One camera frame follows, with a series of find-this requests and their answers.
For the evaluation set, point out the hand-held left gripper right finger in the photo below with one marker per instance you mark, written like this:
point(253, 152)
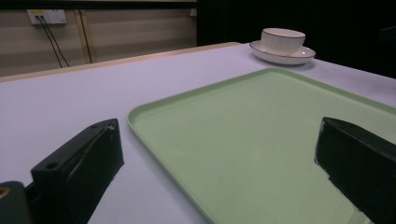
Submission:
point(358, 155)

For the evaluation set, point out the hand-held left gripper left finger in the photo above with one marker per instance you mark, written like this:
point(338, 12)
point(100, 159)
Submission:
point(77, 168)

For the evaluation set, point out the light green tray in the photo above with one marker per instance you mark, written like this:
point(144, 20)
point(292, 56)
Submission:
point(249, 140)

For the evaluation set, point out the white plate with dark rim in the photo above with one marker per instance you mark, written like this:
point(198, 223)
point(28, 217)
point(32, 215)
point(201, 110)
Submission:
point(280, 57)

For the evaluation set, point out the white bowl with dark rim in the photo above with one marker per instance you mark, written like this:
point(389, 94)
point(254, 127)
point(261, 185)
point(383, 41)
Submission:
point(281, 41)

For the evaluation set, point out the white wall socket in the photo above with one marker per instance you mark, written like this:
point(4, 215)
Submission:
point(46, 16)

